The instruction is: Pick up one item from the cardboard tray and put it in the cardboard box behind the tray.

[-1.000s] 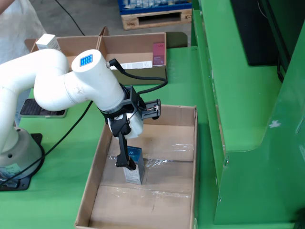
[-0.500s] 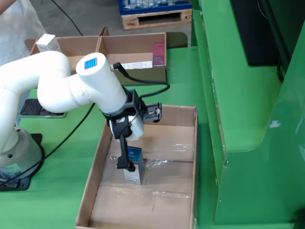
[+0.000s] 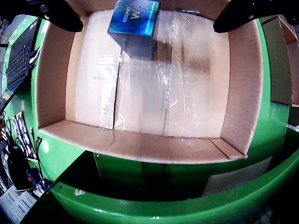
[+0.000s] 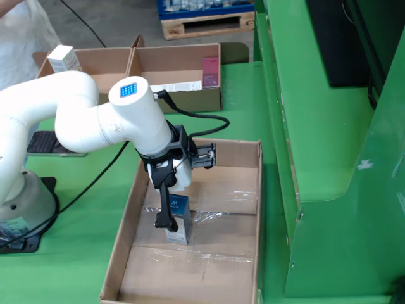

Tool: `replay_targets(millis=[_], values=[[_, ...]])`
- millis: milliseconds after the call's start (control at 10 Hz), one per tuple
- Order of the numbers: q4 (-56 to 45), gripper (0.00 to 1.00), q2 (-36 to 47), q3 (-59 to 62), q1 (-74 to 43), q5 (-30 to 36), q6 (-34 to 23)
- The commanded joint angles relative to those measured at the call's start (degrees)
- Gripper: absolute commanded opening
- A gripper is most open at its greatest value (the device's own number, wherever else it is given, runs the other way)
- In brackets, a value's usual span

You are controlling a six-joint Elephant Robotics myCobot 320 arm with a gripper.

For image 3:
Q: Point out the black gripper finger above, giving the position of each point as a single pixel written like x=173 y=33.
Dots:
x=65 y=18
x=233 y=21

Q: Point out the divided cardboard box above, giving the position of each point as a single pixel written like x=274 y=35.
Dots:
x=280 y=70

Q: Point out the black patterned card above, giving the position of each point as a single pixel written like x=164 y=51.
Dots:
x=23 y=133

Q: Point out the grey paper label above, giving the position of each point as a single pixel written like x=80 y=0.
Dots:
x=233 y=179

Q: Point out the blue cosmetic product box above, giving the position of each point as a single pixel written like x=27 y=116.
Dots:
x=133 y=21

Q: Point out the blue and red plug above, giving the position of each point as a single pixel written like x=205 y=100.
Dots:
x=32 y=176

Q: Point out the large cardboard tray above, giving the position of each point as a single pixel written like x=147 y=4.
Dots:
x=93 y=93

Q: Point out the printed paper sheet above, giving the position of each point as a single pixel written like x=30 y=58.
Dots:
x=14 y=205

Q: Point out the black laptop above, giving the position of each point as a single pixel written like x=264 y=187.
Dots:
x=18 y=60

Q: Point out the black round pouch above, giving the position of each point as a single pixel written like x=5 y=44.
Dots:
x=17 y=168

